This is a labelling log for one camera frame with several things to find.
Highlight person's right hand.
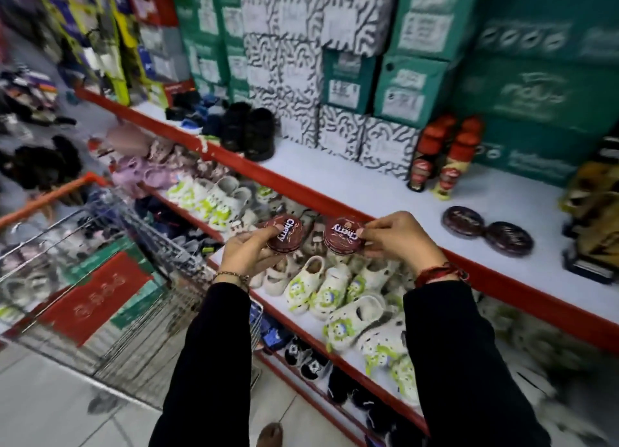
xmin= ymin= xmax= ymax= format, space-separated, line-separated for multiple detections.
xmin=360 ymin=211 xmax=449 ymax=276

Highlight person's left hand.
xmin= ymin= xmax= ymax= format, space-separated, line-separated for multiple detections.
xmin=219 ymin=226 xmax=289 ymax=286

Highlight dark red shoe polish tin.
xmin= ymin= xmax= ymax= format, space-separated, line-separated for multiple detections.
xmin=264 ymin=214 xmax=304 ymax=254
xmin=484 ymin=221 xmax=535 ymax=258
xmin=441 ymin=205 xmax=486 ymax=240
xmin=322 ymin=215 xmax=367 ymax=256

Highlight person's left forearm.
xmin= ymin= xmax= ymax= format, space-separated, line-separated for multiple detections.
xmin=148 ymin=281 xmax=253 ymax=447

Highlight person's right forearm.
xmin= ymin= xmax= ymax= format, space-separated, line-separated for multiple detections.
xmin=403 ymin=280 xmax=552 ymax=447

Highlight red-edged store shelving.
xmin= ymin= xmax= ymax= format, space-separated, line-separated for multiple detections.
xmin=74 ymin=86 xmax=619 ymax=447

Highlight row of white green clogs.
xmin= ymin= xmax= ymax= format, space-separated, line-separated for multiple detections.
xmin=166 ymin=173 xmax=422 ymax=406

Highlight red-capped liquid polish bottle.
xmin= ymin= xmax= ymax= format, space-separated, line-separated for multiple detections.
xmin=431 ymin=132 xmax=480 ymax=201
xmin=434 ymin=114 xmax=458 ymax=138
xmin=459 ymin=116 xmax=485 ymax=142
xmin=407 ymin=124 xmax=448 ymax=193

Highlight black shoe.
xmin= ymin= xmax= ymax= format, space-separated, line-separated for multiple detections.
xmin=221 ymin=102 xmax=253 ymax=153
xmin=243 ymin=107 xmax=277 ymax=162

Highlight row of dark children's shoes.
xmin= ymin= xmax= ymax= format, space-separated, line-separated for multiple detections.
xmin=249 ymin=302 xmax=431 ymax=447

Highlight row of pink clogs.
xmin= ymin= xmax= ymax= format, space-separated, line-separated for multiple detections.
xmin=99 ymin=123 xmax=230 ymax=198

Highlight blue and black shoes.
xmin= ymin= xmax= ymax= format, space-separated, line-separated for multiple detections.
xmin=164 ymin=89 xmax=225 ymax=134

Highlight red shoe box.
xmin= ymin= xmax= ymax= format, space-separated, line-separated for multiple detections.
xmin=38 ymin=250 xmax=154 ymax=349

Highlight stack of black-white patterned boxes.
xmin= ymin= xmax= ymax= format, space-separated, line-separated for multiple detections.
xmin=238 ymin=0 xmax=421 ymax=180

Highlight person's foot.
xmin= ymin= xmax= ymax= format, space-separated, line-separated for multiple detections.
xmin=256 ymin=422 xmax=284 ymax=447

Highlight stack of green shoe boxes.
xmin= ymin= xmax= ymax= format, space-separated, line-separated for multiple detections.
xmin=170 ymin=0 xmax=619 ymax=188

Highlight metal shopping cart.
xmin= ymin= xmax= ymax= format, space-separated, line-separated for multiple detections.
xmin=0 ymin=171 xmax=265 ymax=412

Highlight yellow and black packaged goods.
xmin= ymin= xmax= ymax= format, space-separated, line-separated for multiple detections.
xmin=558 ymin=135 xmax=619 ymax=286

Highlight pile of dark footwear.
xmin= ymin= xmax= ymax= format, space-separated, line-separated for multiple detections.
xmin=0 ymin=65 xmax=85 ymax=208

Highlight stack of colourful shoe boxes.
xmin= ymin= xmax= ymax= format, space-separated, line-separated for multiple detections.
xmin=36 ymin=0 xmax=195 ymax=108

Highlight thin chain bracelet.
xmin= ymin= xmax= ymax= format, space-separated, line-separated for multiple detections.
xmin=213 ymin=270 xmax=251 ymax=289

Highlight red thread bracelet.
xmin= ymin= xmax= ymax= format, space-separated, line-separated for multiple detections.
xmin=414 ymin=262 xmax=470 ymax=289

